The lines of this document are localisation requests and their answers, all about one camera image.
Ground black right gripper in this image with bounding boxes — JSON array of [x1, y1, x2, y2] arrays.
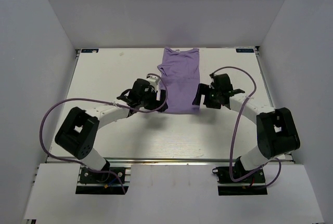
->
[[193, 83, 222, 109]]

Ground purple t shirt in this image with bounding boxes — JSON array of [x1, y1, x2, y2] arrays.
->
[[157, 47, 200, 114]]

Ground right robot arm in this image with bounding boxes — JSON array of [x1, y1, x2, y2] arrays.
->
[[193, 74, 300, 182]]

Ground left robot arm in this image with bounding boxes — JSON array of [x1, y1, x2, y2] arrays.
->
[[55, 73, 168, 182]]

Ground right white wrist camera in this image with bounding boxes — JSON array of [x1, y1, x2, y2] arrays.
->
[[209, 77, 215, 90]]

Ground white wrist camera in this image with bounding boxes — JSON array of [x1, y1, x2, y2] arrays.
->
[[146, 75, 160, 91], [209, 77, 215, 90]]

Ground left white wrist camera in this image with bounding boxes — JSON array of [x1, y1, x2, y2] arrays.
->
[[146, 75, 160, 91]]

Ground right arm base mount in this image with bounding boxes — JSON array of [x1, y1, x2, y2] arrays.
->
[[212, 163, 268, 196]]

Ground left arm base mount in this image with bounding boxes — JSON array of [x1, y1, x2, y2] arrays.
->
[[75, 167, 130, 195]]

